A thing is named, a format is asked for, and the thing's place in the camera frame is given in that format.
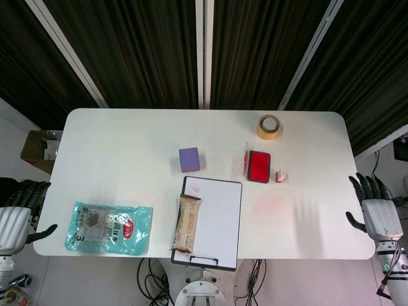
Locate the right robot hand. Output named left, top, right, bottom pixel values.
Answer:
left=346, top=171, right=404, bottom=242

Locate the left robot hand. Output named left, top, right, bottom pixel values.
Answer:
left=0, top=178, right=59, bottom=256

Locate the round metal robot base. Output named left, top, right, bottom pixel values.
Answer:
left=174, top=269, right=235, bottom=306

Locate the black and blue caster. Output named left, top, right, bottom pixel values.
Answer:
left=11, top=273, right=33, bottom=288

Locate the colourful printed box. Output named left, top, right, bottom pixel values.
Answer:
left=0, top=285, right=35, bottom=306

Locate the black electronic device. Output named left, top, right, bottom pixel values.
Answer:
left=393, top=136, right=408, bottom=161

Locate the brown cardboard box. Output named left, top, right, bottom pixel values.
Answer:
left=21, top=129, right=63, bottom=175

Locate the teal snack bag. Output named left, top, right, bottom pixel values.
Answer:
left=64, top=201, right=154, bottom=256

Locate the red ink pad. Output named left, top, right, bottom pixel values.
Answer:
left=242, top=142, right=272, bottom=186

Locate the yellow tape roll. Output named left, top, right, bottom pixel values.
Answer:
left=256, top=114, right=284, bottom=140

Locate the dark brown curtain panel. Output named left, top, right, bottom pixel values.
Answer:
left=40, top=0, right=201, bottom=109
left=209, top=0, right=336, bottom=111
left=286, top=0, right=408, bottom=154
left=0, top=0, right=100, bottom=130

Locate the black clipboard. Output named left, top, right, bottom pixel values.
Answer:
left=170, top=175, right=244, bottom=272

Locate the white paper sheet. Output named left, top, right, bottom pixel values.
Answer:
left=183, top=177, right=242, bottom=267

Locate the brown snack bar wrapper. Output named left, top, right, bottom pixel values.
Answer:
left=170, top=194, right=203, bottom=254

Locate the purple foam block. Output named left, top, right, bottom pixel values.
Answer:
left=178, top=147, right=201, bottom=174

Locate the black floor cable bundle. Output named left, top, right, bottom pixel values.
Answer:
left=234, top=258, right=272, bottom=306
left=136, top=258, right=175, bottom=306
left=371, top=149, right=408, bottom=208

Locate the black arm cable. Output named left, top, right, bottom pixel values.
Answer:
left=377, top=244, right=403, bottom=300

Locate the short white frame bar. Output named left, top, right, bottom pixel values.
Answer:
left=353, top=122, right=408, bottom=164

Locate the white metal frame post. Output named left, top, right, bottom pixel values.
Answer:
left=277, top=0, right=344, bottom=111
left=25, top=0, right=108, bottom=108
left=194, top=0, right=215, bottom=109

